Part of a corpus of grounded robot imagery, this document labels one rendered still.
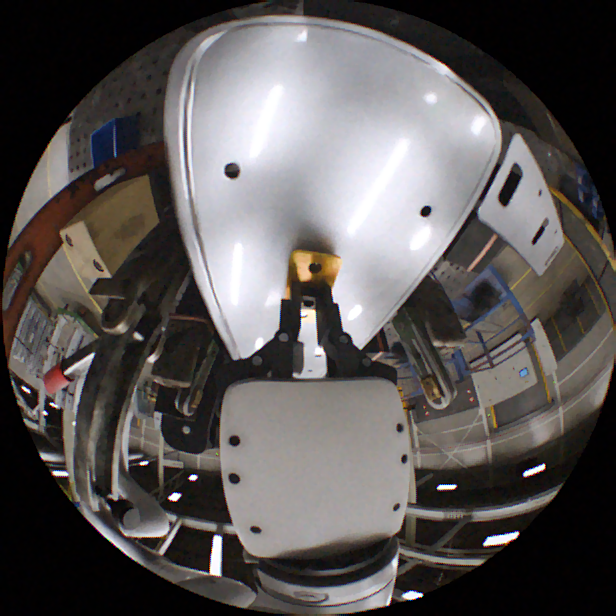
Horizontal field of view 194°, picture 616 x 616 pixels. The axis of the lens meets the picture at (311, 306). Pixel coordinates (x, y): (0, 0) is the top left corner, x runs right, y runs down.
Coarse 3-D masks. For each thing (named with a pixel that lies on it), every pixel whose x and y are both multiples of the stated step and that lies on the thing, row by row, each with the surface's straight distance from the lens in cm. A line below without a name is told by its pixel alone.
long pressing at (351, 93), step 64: (192, 64) 14; (256, 64) 12; (320, 64) 12; (384, 64) 13; (192, 128) 13; (256, 128) 11; (320, 128) 11; (384, 128) 12; (448, 128) 14; (192, 192) 13; (256, 192) 12; (320, 192) 12; (384, 192) 13; (448, 192) 15; (192, 256) 16; (256, 256) 14; (384, 256) 15; (256, 320) 21; (384, 320) 24
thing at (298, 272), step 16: (304, 256) 12; (320, 256) 12; (336, 256) 13; (288, 272) 13; (304, 272) 13; (320, 272) 13; (336, 272) 13; (288, 288) 14; (304, 288) 14; (320, 288) 15; (304, 304) 15; (304, 320) 18
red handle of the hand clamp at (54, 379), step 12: (132, 336) 16; (144, 336) 17; (84, 348) 19; (96, 348) 18; (72, 360) 21; (84, 360) 19; (48, 372) 25; (60, 372) 22; (72, 372) 21; (48, 384) 25; (60, 384) 23
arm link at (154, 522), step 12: (132, 408) 75; (120, 456) 61; (120, 468) 58; (120, 480) 57; (132, 480) 57; (120, 492) 60; (132, 492) 56; (144, 492) 56; (144, 504) 55; (156, 504) 56; (144, 516) 53; (156, 516) 54; (144, 528) 54; (156, 528) 54; (168, 528) 58
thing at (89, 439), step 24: (120, 336) 15; (96, 360) 16; (120, 360) 17; (144, 360) 17; (96, 384) 15; (120, 384) 17; (96, 408) 15; (120, 408) 17; (96, 432) 16; (120, 432) 17; (96, 456) 18; (96, 480) 19; (96, 504) 19; (120, 504) 17
